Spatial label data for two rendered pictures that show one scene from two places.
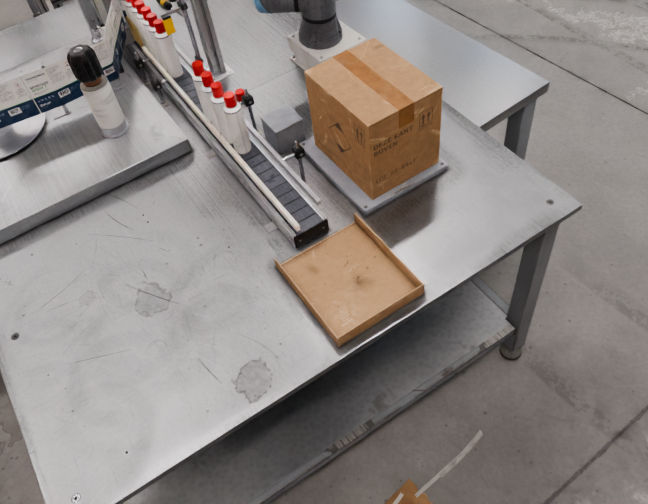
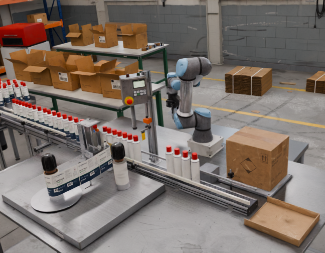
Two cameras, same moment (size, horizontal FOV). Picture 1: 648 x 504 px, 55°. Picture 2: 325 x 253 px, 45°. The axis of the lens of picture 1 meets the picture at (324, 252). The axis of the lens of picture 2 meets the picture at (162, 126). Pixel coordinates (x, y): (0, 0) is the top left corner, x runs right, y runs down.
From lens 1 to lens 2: 120 cm
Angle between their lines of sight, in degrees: 33
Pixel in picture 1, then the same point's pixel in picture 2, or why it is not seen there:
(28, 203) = (97, 222)
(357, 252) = (277, 211)
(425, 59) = not seen: hidden behind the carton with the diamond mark
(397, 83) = (270, 137)
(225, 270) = (219, 231)
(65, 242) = (124, 237)
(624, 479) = not seen: outside the picture
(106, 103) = (125, 170)
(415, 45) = not seen: hidden behind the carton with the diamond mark
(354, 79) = (250, 138)
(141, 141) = (141, 188)
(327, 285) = (274, 226)
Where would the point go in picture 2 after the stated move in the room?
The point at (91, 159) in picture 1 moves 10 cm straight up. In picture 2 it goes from (119, 200) to (117, 185)
